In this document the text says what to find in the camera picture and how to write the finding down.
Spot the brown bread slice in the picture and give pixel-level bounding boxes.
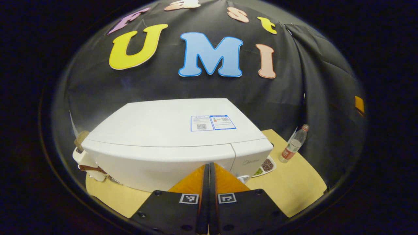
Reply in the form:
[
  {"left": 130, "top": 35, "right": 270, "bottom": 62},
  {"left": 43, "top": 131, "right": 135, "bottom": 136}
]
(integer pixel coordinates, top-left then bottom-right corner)
[{"left": 74, "top": 131, "right": 89, "bottom": 149}]

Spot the clear bottle with red label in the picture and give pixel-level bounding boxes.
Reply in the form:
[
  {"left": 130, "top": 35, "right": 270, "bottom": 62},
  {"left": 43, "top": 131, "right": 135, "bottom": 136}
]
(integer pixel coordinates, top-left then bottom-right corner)
[{"left": 279, "top": 124, "right": 310, "bottom": 163}]

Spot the black backdrop cloth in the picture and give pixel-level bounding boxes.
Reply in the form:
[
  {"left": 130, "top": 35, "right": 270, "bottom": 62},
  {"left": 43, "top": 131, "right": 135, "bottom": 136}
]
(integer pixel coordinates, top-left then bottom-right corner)
[{"left": 52, "top": 0, "right": 366, "bottom": 190}]

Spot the white divided dish of grains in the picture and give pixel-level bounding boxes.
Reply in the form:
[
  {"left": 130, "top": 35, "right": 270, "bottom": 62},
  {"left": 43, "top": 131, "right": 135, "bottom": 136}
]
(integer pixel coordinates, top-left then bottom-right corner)
[{"left": 252, "top": 155, "right": 277, "bottom": 178}]

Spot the white toaster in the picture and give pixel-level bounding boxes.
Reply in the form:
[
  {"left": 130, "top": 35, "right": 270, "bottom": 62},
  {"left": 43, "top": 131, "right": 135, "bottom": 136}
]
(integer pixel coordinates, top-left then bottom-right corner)
[{"left": 72, "top": 147, "right": 106, "bottom": 182}]

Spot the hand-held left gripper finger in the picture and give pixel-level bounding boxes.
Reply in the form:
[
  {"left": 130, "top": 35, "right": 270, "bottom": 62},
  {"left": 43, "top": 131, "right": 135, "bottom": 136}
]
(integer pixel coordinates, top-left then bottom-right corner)
[
  {"left": 209, "top": 162, "right": 289, "bottom": 235},
  {"left": 131, "top": 163, "right": 209, "bottom": 235}
]

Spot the white microwave oven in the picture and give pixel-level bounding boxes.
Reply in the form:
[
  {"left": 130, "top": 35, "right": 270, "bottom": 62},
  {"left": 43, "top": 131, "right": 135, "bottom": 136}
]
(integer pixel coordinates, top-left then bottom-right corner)
[{"left": 81, "top": 98, "right": 274, "bottom": 193}]

